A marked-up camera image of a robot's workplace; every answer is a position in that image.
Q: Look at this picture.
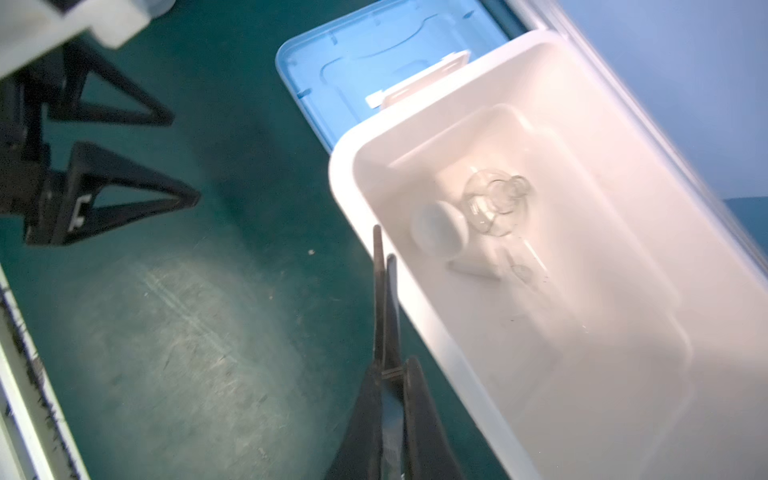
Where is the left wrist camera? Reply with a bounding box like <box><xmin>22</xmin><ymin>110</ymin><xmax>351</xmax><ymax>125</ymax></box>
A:
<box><xmin>1</xmin><ymin>0</ymin><xmax>176</xmax><ymax>78</ymax></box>

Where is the white ceramic mortar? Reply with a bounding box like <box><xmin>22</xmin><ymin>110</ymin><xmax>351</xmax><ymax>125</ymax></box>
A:
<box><xmin>410</xmin><ymin>201</ymin><xmax>469</xmax><ymax>260</ymax></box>

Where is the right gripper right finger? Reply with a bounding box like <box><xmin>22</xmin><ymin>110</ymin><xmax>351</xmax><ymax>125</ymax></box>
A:
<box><xmin>403</xmin><ymin>357</ymin><xmax>464</xmax><ymax>479</ymax></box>

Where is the white plastic storage bin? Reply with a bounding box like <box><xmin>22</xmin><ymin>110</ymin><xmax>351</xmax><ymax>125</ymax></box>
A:
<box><xmin>329</xmin><ymin>30</ymin><xmax>767</xmax><ymax>479</ymax></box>

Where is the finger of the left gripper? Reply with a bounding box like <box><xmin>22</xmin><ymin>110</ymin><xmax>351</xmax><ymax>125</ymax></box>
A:
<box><xmin>47</xmin><ymin>40</ymin><xmax>175</xmax><ymax>127</ymax></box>
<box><xmin>23</xmin><ymin>142</ymin><xmax>201</xmax><ymax>246</ymax></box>

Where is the light blue bin lid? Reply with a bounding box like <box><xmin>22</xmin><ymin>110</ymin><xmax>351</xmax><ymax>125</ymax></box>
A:
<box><xmin>275</xmin><ymin>0</ymin><xmax>527</xmax><ymax>151</ymax></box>

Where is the clear plastic funnel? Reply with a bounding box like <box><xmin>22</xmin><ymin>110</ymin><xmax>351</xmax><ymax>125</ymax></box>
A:
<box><xmin>496</xmin><ymin>235</ymin><xmax>557</xmax><ymax>296</ymax></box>

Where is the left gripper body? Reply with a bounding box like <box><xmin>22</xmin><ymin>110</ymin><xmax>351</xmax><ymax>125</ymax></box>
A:
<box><xmin>1</xmin><ymin>73</ymin><xmax>65</xmax><ymax>228</ymax></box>

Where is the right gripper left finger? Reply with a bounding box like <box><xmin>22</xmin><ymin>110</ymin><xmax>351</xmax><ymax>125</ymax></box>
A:
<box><xmin>325</xmin><ymin>360</ymin><xmax>383</xmax><ymax>480</ymax></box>

